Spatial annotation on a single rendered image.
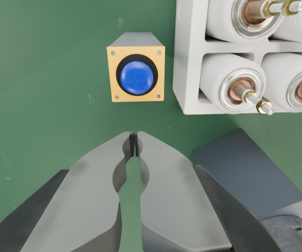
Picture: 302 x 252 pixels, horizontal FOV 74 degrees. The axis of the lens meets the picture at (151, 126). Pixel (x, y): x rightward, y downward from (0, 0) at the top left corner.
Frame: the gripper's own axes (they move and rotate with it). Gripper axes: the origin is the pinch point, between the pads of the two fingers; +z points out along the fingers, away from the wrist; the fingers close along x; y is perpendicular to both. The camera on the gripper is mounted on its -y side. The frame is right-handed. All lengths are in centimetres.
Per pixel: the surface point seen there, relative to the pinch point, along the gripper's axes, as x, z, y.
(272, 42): 25.1, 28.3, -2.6
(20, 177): -44, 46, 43
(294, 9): 16.8, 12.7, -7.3
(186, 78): 9.5, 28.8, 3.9
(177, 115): 11, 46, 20
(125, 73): -1.3, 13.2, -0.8
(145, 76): 1.1, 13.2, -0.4
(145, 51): 1.1, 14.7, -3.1
